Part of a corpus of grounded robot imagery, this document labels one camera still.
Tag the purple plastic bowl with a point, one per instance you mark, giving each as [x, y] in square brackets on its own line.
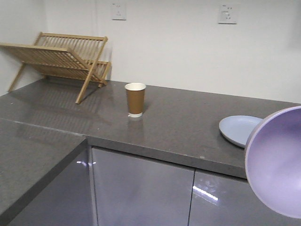
[273, 161]

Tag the wooden folding dish rack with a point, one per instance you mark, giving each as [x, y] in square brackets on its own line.
[65, 56]

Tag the grey glossy cabinet door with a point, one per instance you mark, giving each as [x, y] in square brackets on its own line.
[134, 191]
[219, 200]

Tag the light blue plastic plate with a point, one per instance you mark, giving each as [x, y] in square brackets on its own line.
[237, 128]

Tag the white wall socket left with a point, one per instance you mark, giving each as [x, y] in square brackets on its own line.
[118, 11]

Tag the brown paper cup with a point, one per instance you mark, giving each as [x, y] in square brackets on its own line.
[135, 99]

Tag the white wall socket right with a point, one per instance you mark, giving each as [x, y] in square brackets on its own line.
[228, 14]

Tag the white wall socket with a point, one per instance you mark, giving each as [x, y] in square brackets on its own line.
[228, 14]
[118, 11]

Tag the grey glossy cabinet door right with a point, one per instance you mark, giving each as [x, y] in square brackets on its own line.
[219, 200]

